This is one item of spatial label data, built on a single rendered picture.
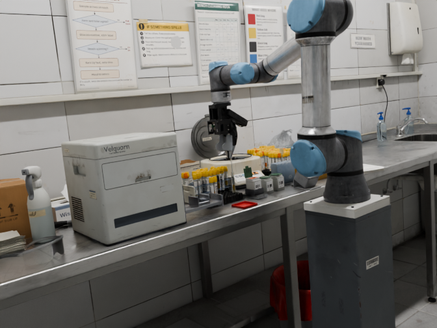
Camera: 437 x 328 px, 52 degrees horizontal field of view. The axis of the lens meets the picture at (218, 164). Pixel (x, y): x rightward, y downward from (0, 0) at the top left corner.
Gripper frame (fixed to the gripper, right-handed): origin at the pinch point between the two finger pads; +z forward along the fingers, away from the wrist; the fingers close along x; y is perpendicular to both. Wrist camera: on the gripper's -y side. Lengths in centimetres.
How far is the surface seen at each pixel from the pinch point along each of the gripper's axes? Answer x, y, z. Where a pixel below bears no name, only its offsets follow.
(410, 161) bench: 19, -104, 19
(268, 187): 7.2, -12.0, 14.7
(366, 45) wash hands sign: -48, -175, -49
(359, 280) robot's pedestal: 54, -1, 38
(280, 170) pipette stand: 2.3, -25.1, 10.4
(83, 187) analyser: 0, 60, 1
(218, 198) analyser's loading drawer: 10.0, 15.9, 13.1
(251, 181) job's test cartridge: 7.1, -3.5, 10.7
